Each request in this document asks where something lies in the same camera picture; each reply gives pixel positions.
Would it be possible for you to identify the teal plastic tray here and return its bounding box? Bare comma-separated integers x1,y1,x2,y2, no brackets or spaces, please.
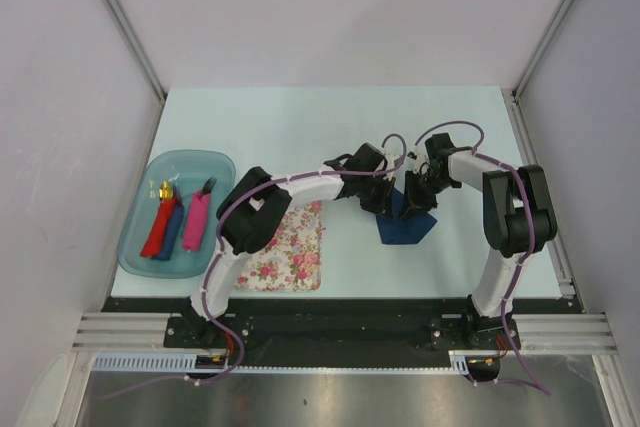
117,150,236,279

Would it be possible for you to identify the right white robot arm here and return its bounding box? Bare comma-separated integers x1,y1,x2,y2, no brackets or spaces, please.
400,133,558,348

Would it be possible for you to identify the gold utensil in roll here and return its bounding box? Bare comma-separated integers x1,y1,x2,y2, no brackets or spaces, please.
158,180,180,203

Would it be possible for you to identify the pink napkin roll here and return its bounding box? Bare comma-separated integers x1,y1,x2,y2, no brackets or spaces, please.
182,190,211,252

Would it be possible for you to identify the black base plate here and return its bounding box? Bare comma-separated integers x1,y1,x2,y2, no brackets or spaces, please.
102,298,582,368

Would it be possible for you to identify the aluminium frame rail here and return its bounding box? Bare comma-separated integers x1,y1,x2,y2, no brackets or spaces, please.
72,312,618,355

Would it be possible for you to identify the white cable duct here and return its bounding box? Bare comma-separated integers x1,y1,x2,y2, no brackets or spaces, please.
92,352,469,376

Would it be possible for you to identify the black utensil in pink roll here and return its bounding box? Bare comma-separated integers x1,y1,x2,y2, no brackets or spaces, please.
201,177,217,195

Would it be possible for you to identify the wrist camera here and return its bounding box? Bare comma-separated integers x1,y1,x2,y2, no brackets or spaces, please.
407,144,429,175
383,150,403,181

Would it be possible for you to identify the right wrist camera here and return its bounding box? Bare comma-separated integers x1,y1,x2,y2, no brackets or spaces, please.
407,144,429,175

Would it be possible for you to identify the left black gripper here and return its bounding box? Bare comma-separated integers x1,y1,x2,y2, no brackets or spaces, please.
355,173,395,222

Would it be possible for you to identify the blue napkin roll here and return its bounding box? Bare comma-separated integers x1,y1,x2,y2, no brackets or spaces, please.
152,196,185,261

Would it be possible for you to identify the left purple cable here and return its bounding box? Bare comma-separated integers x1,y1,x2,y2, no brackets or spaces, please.
97,134,407,401

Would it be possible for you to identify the dark blue paper napkin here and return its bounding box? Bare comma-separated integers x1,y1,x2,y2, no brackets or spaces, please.
376,189,437,246

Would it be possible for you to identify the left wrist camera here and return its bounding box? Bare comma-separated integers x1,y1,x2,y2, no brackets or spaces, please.
383,150,403,181

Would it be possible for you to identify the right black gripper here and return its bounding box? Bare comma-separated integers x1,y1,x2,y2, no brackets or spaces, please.
399,170,456,220

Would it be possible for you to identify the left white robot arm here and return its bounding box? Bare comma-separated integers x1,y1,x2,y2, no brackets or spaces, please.
182,143,407,347

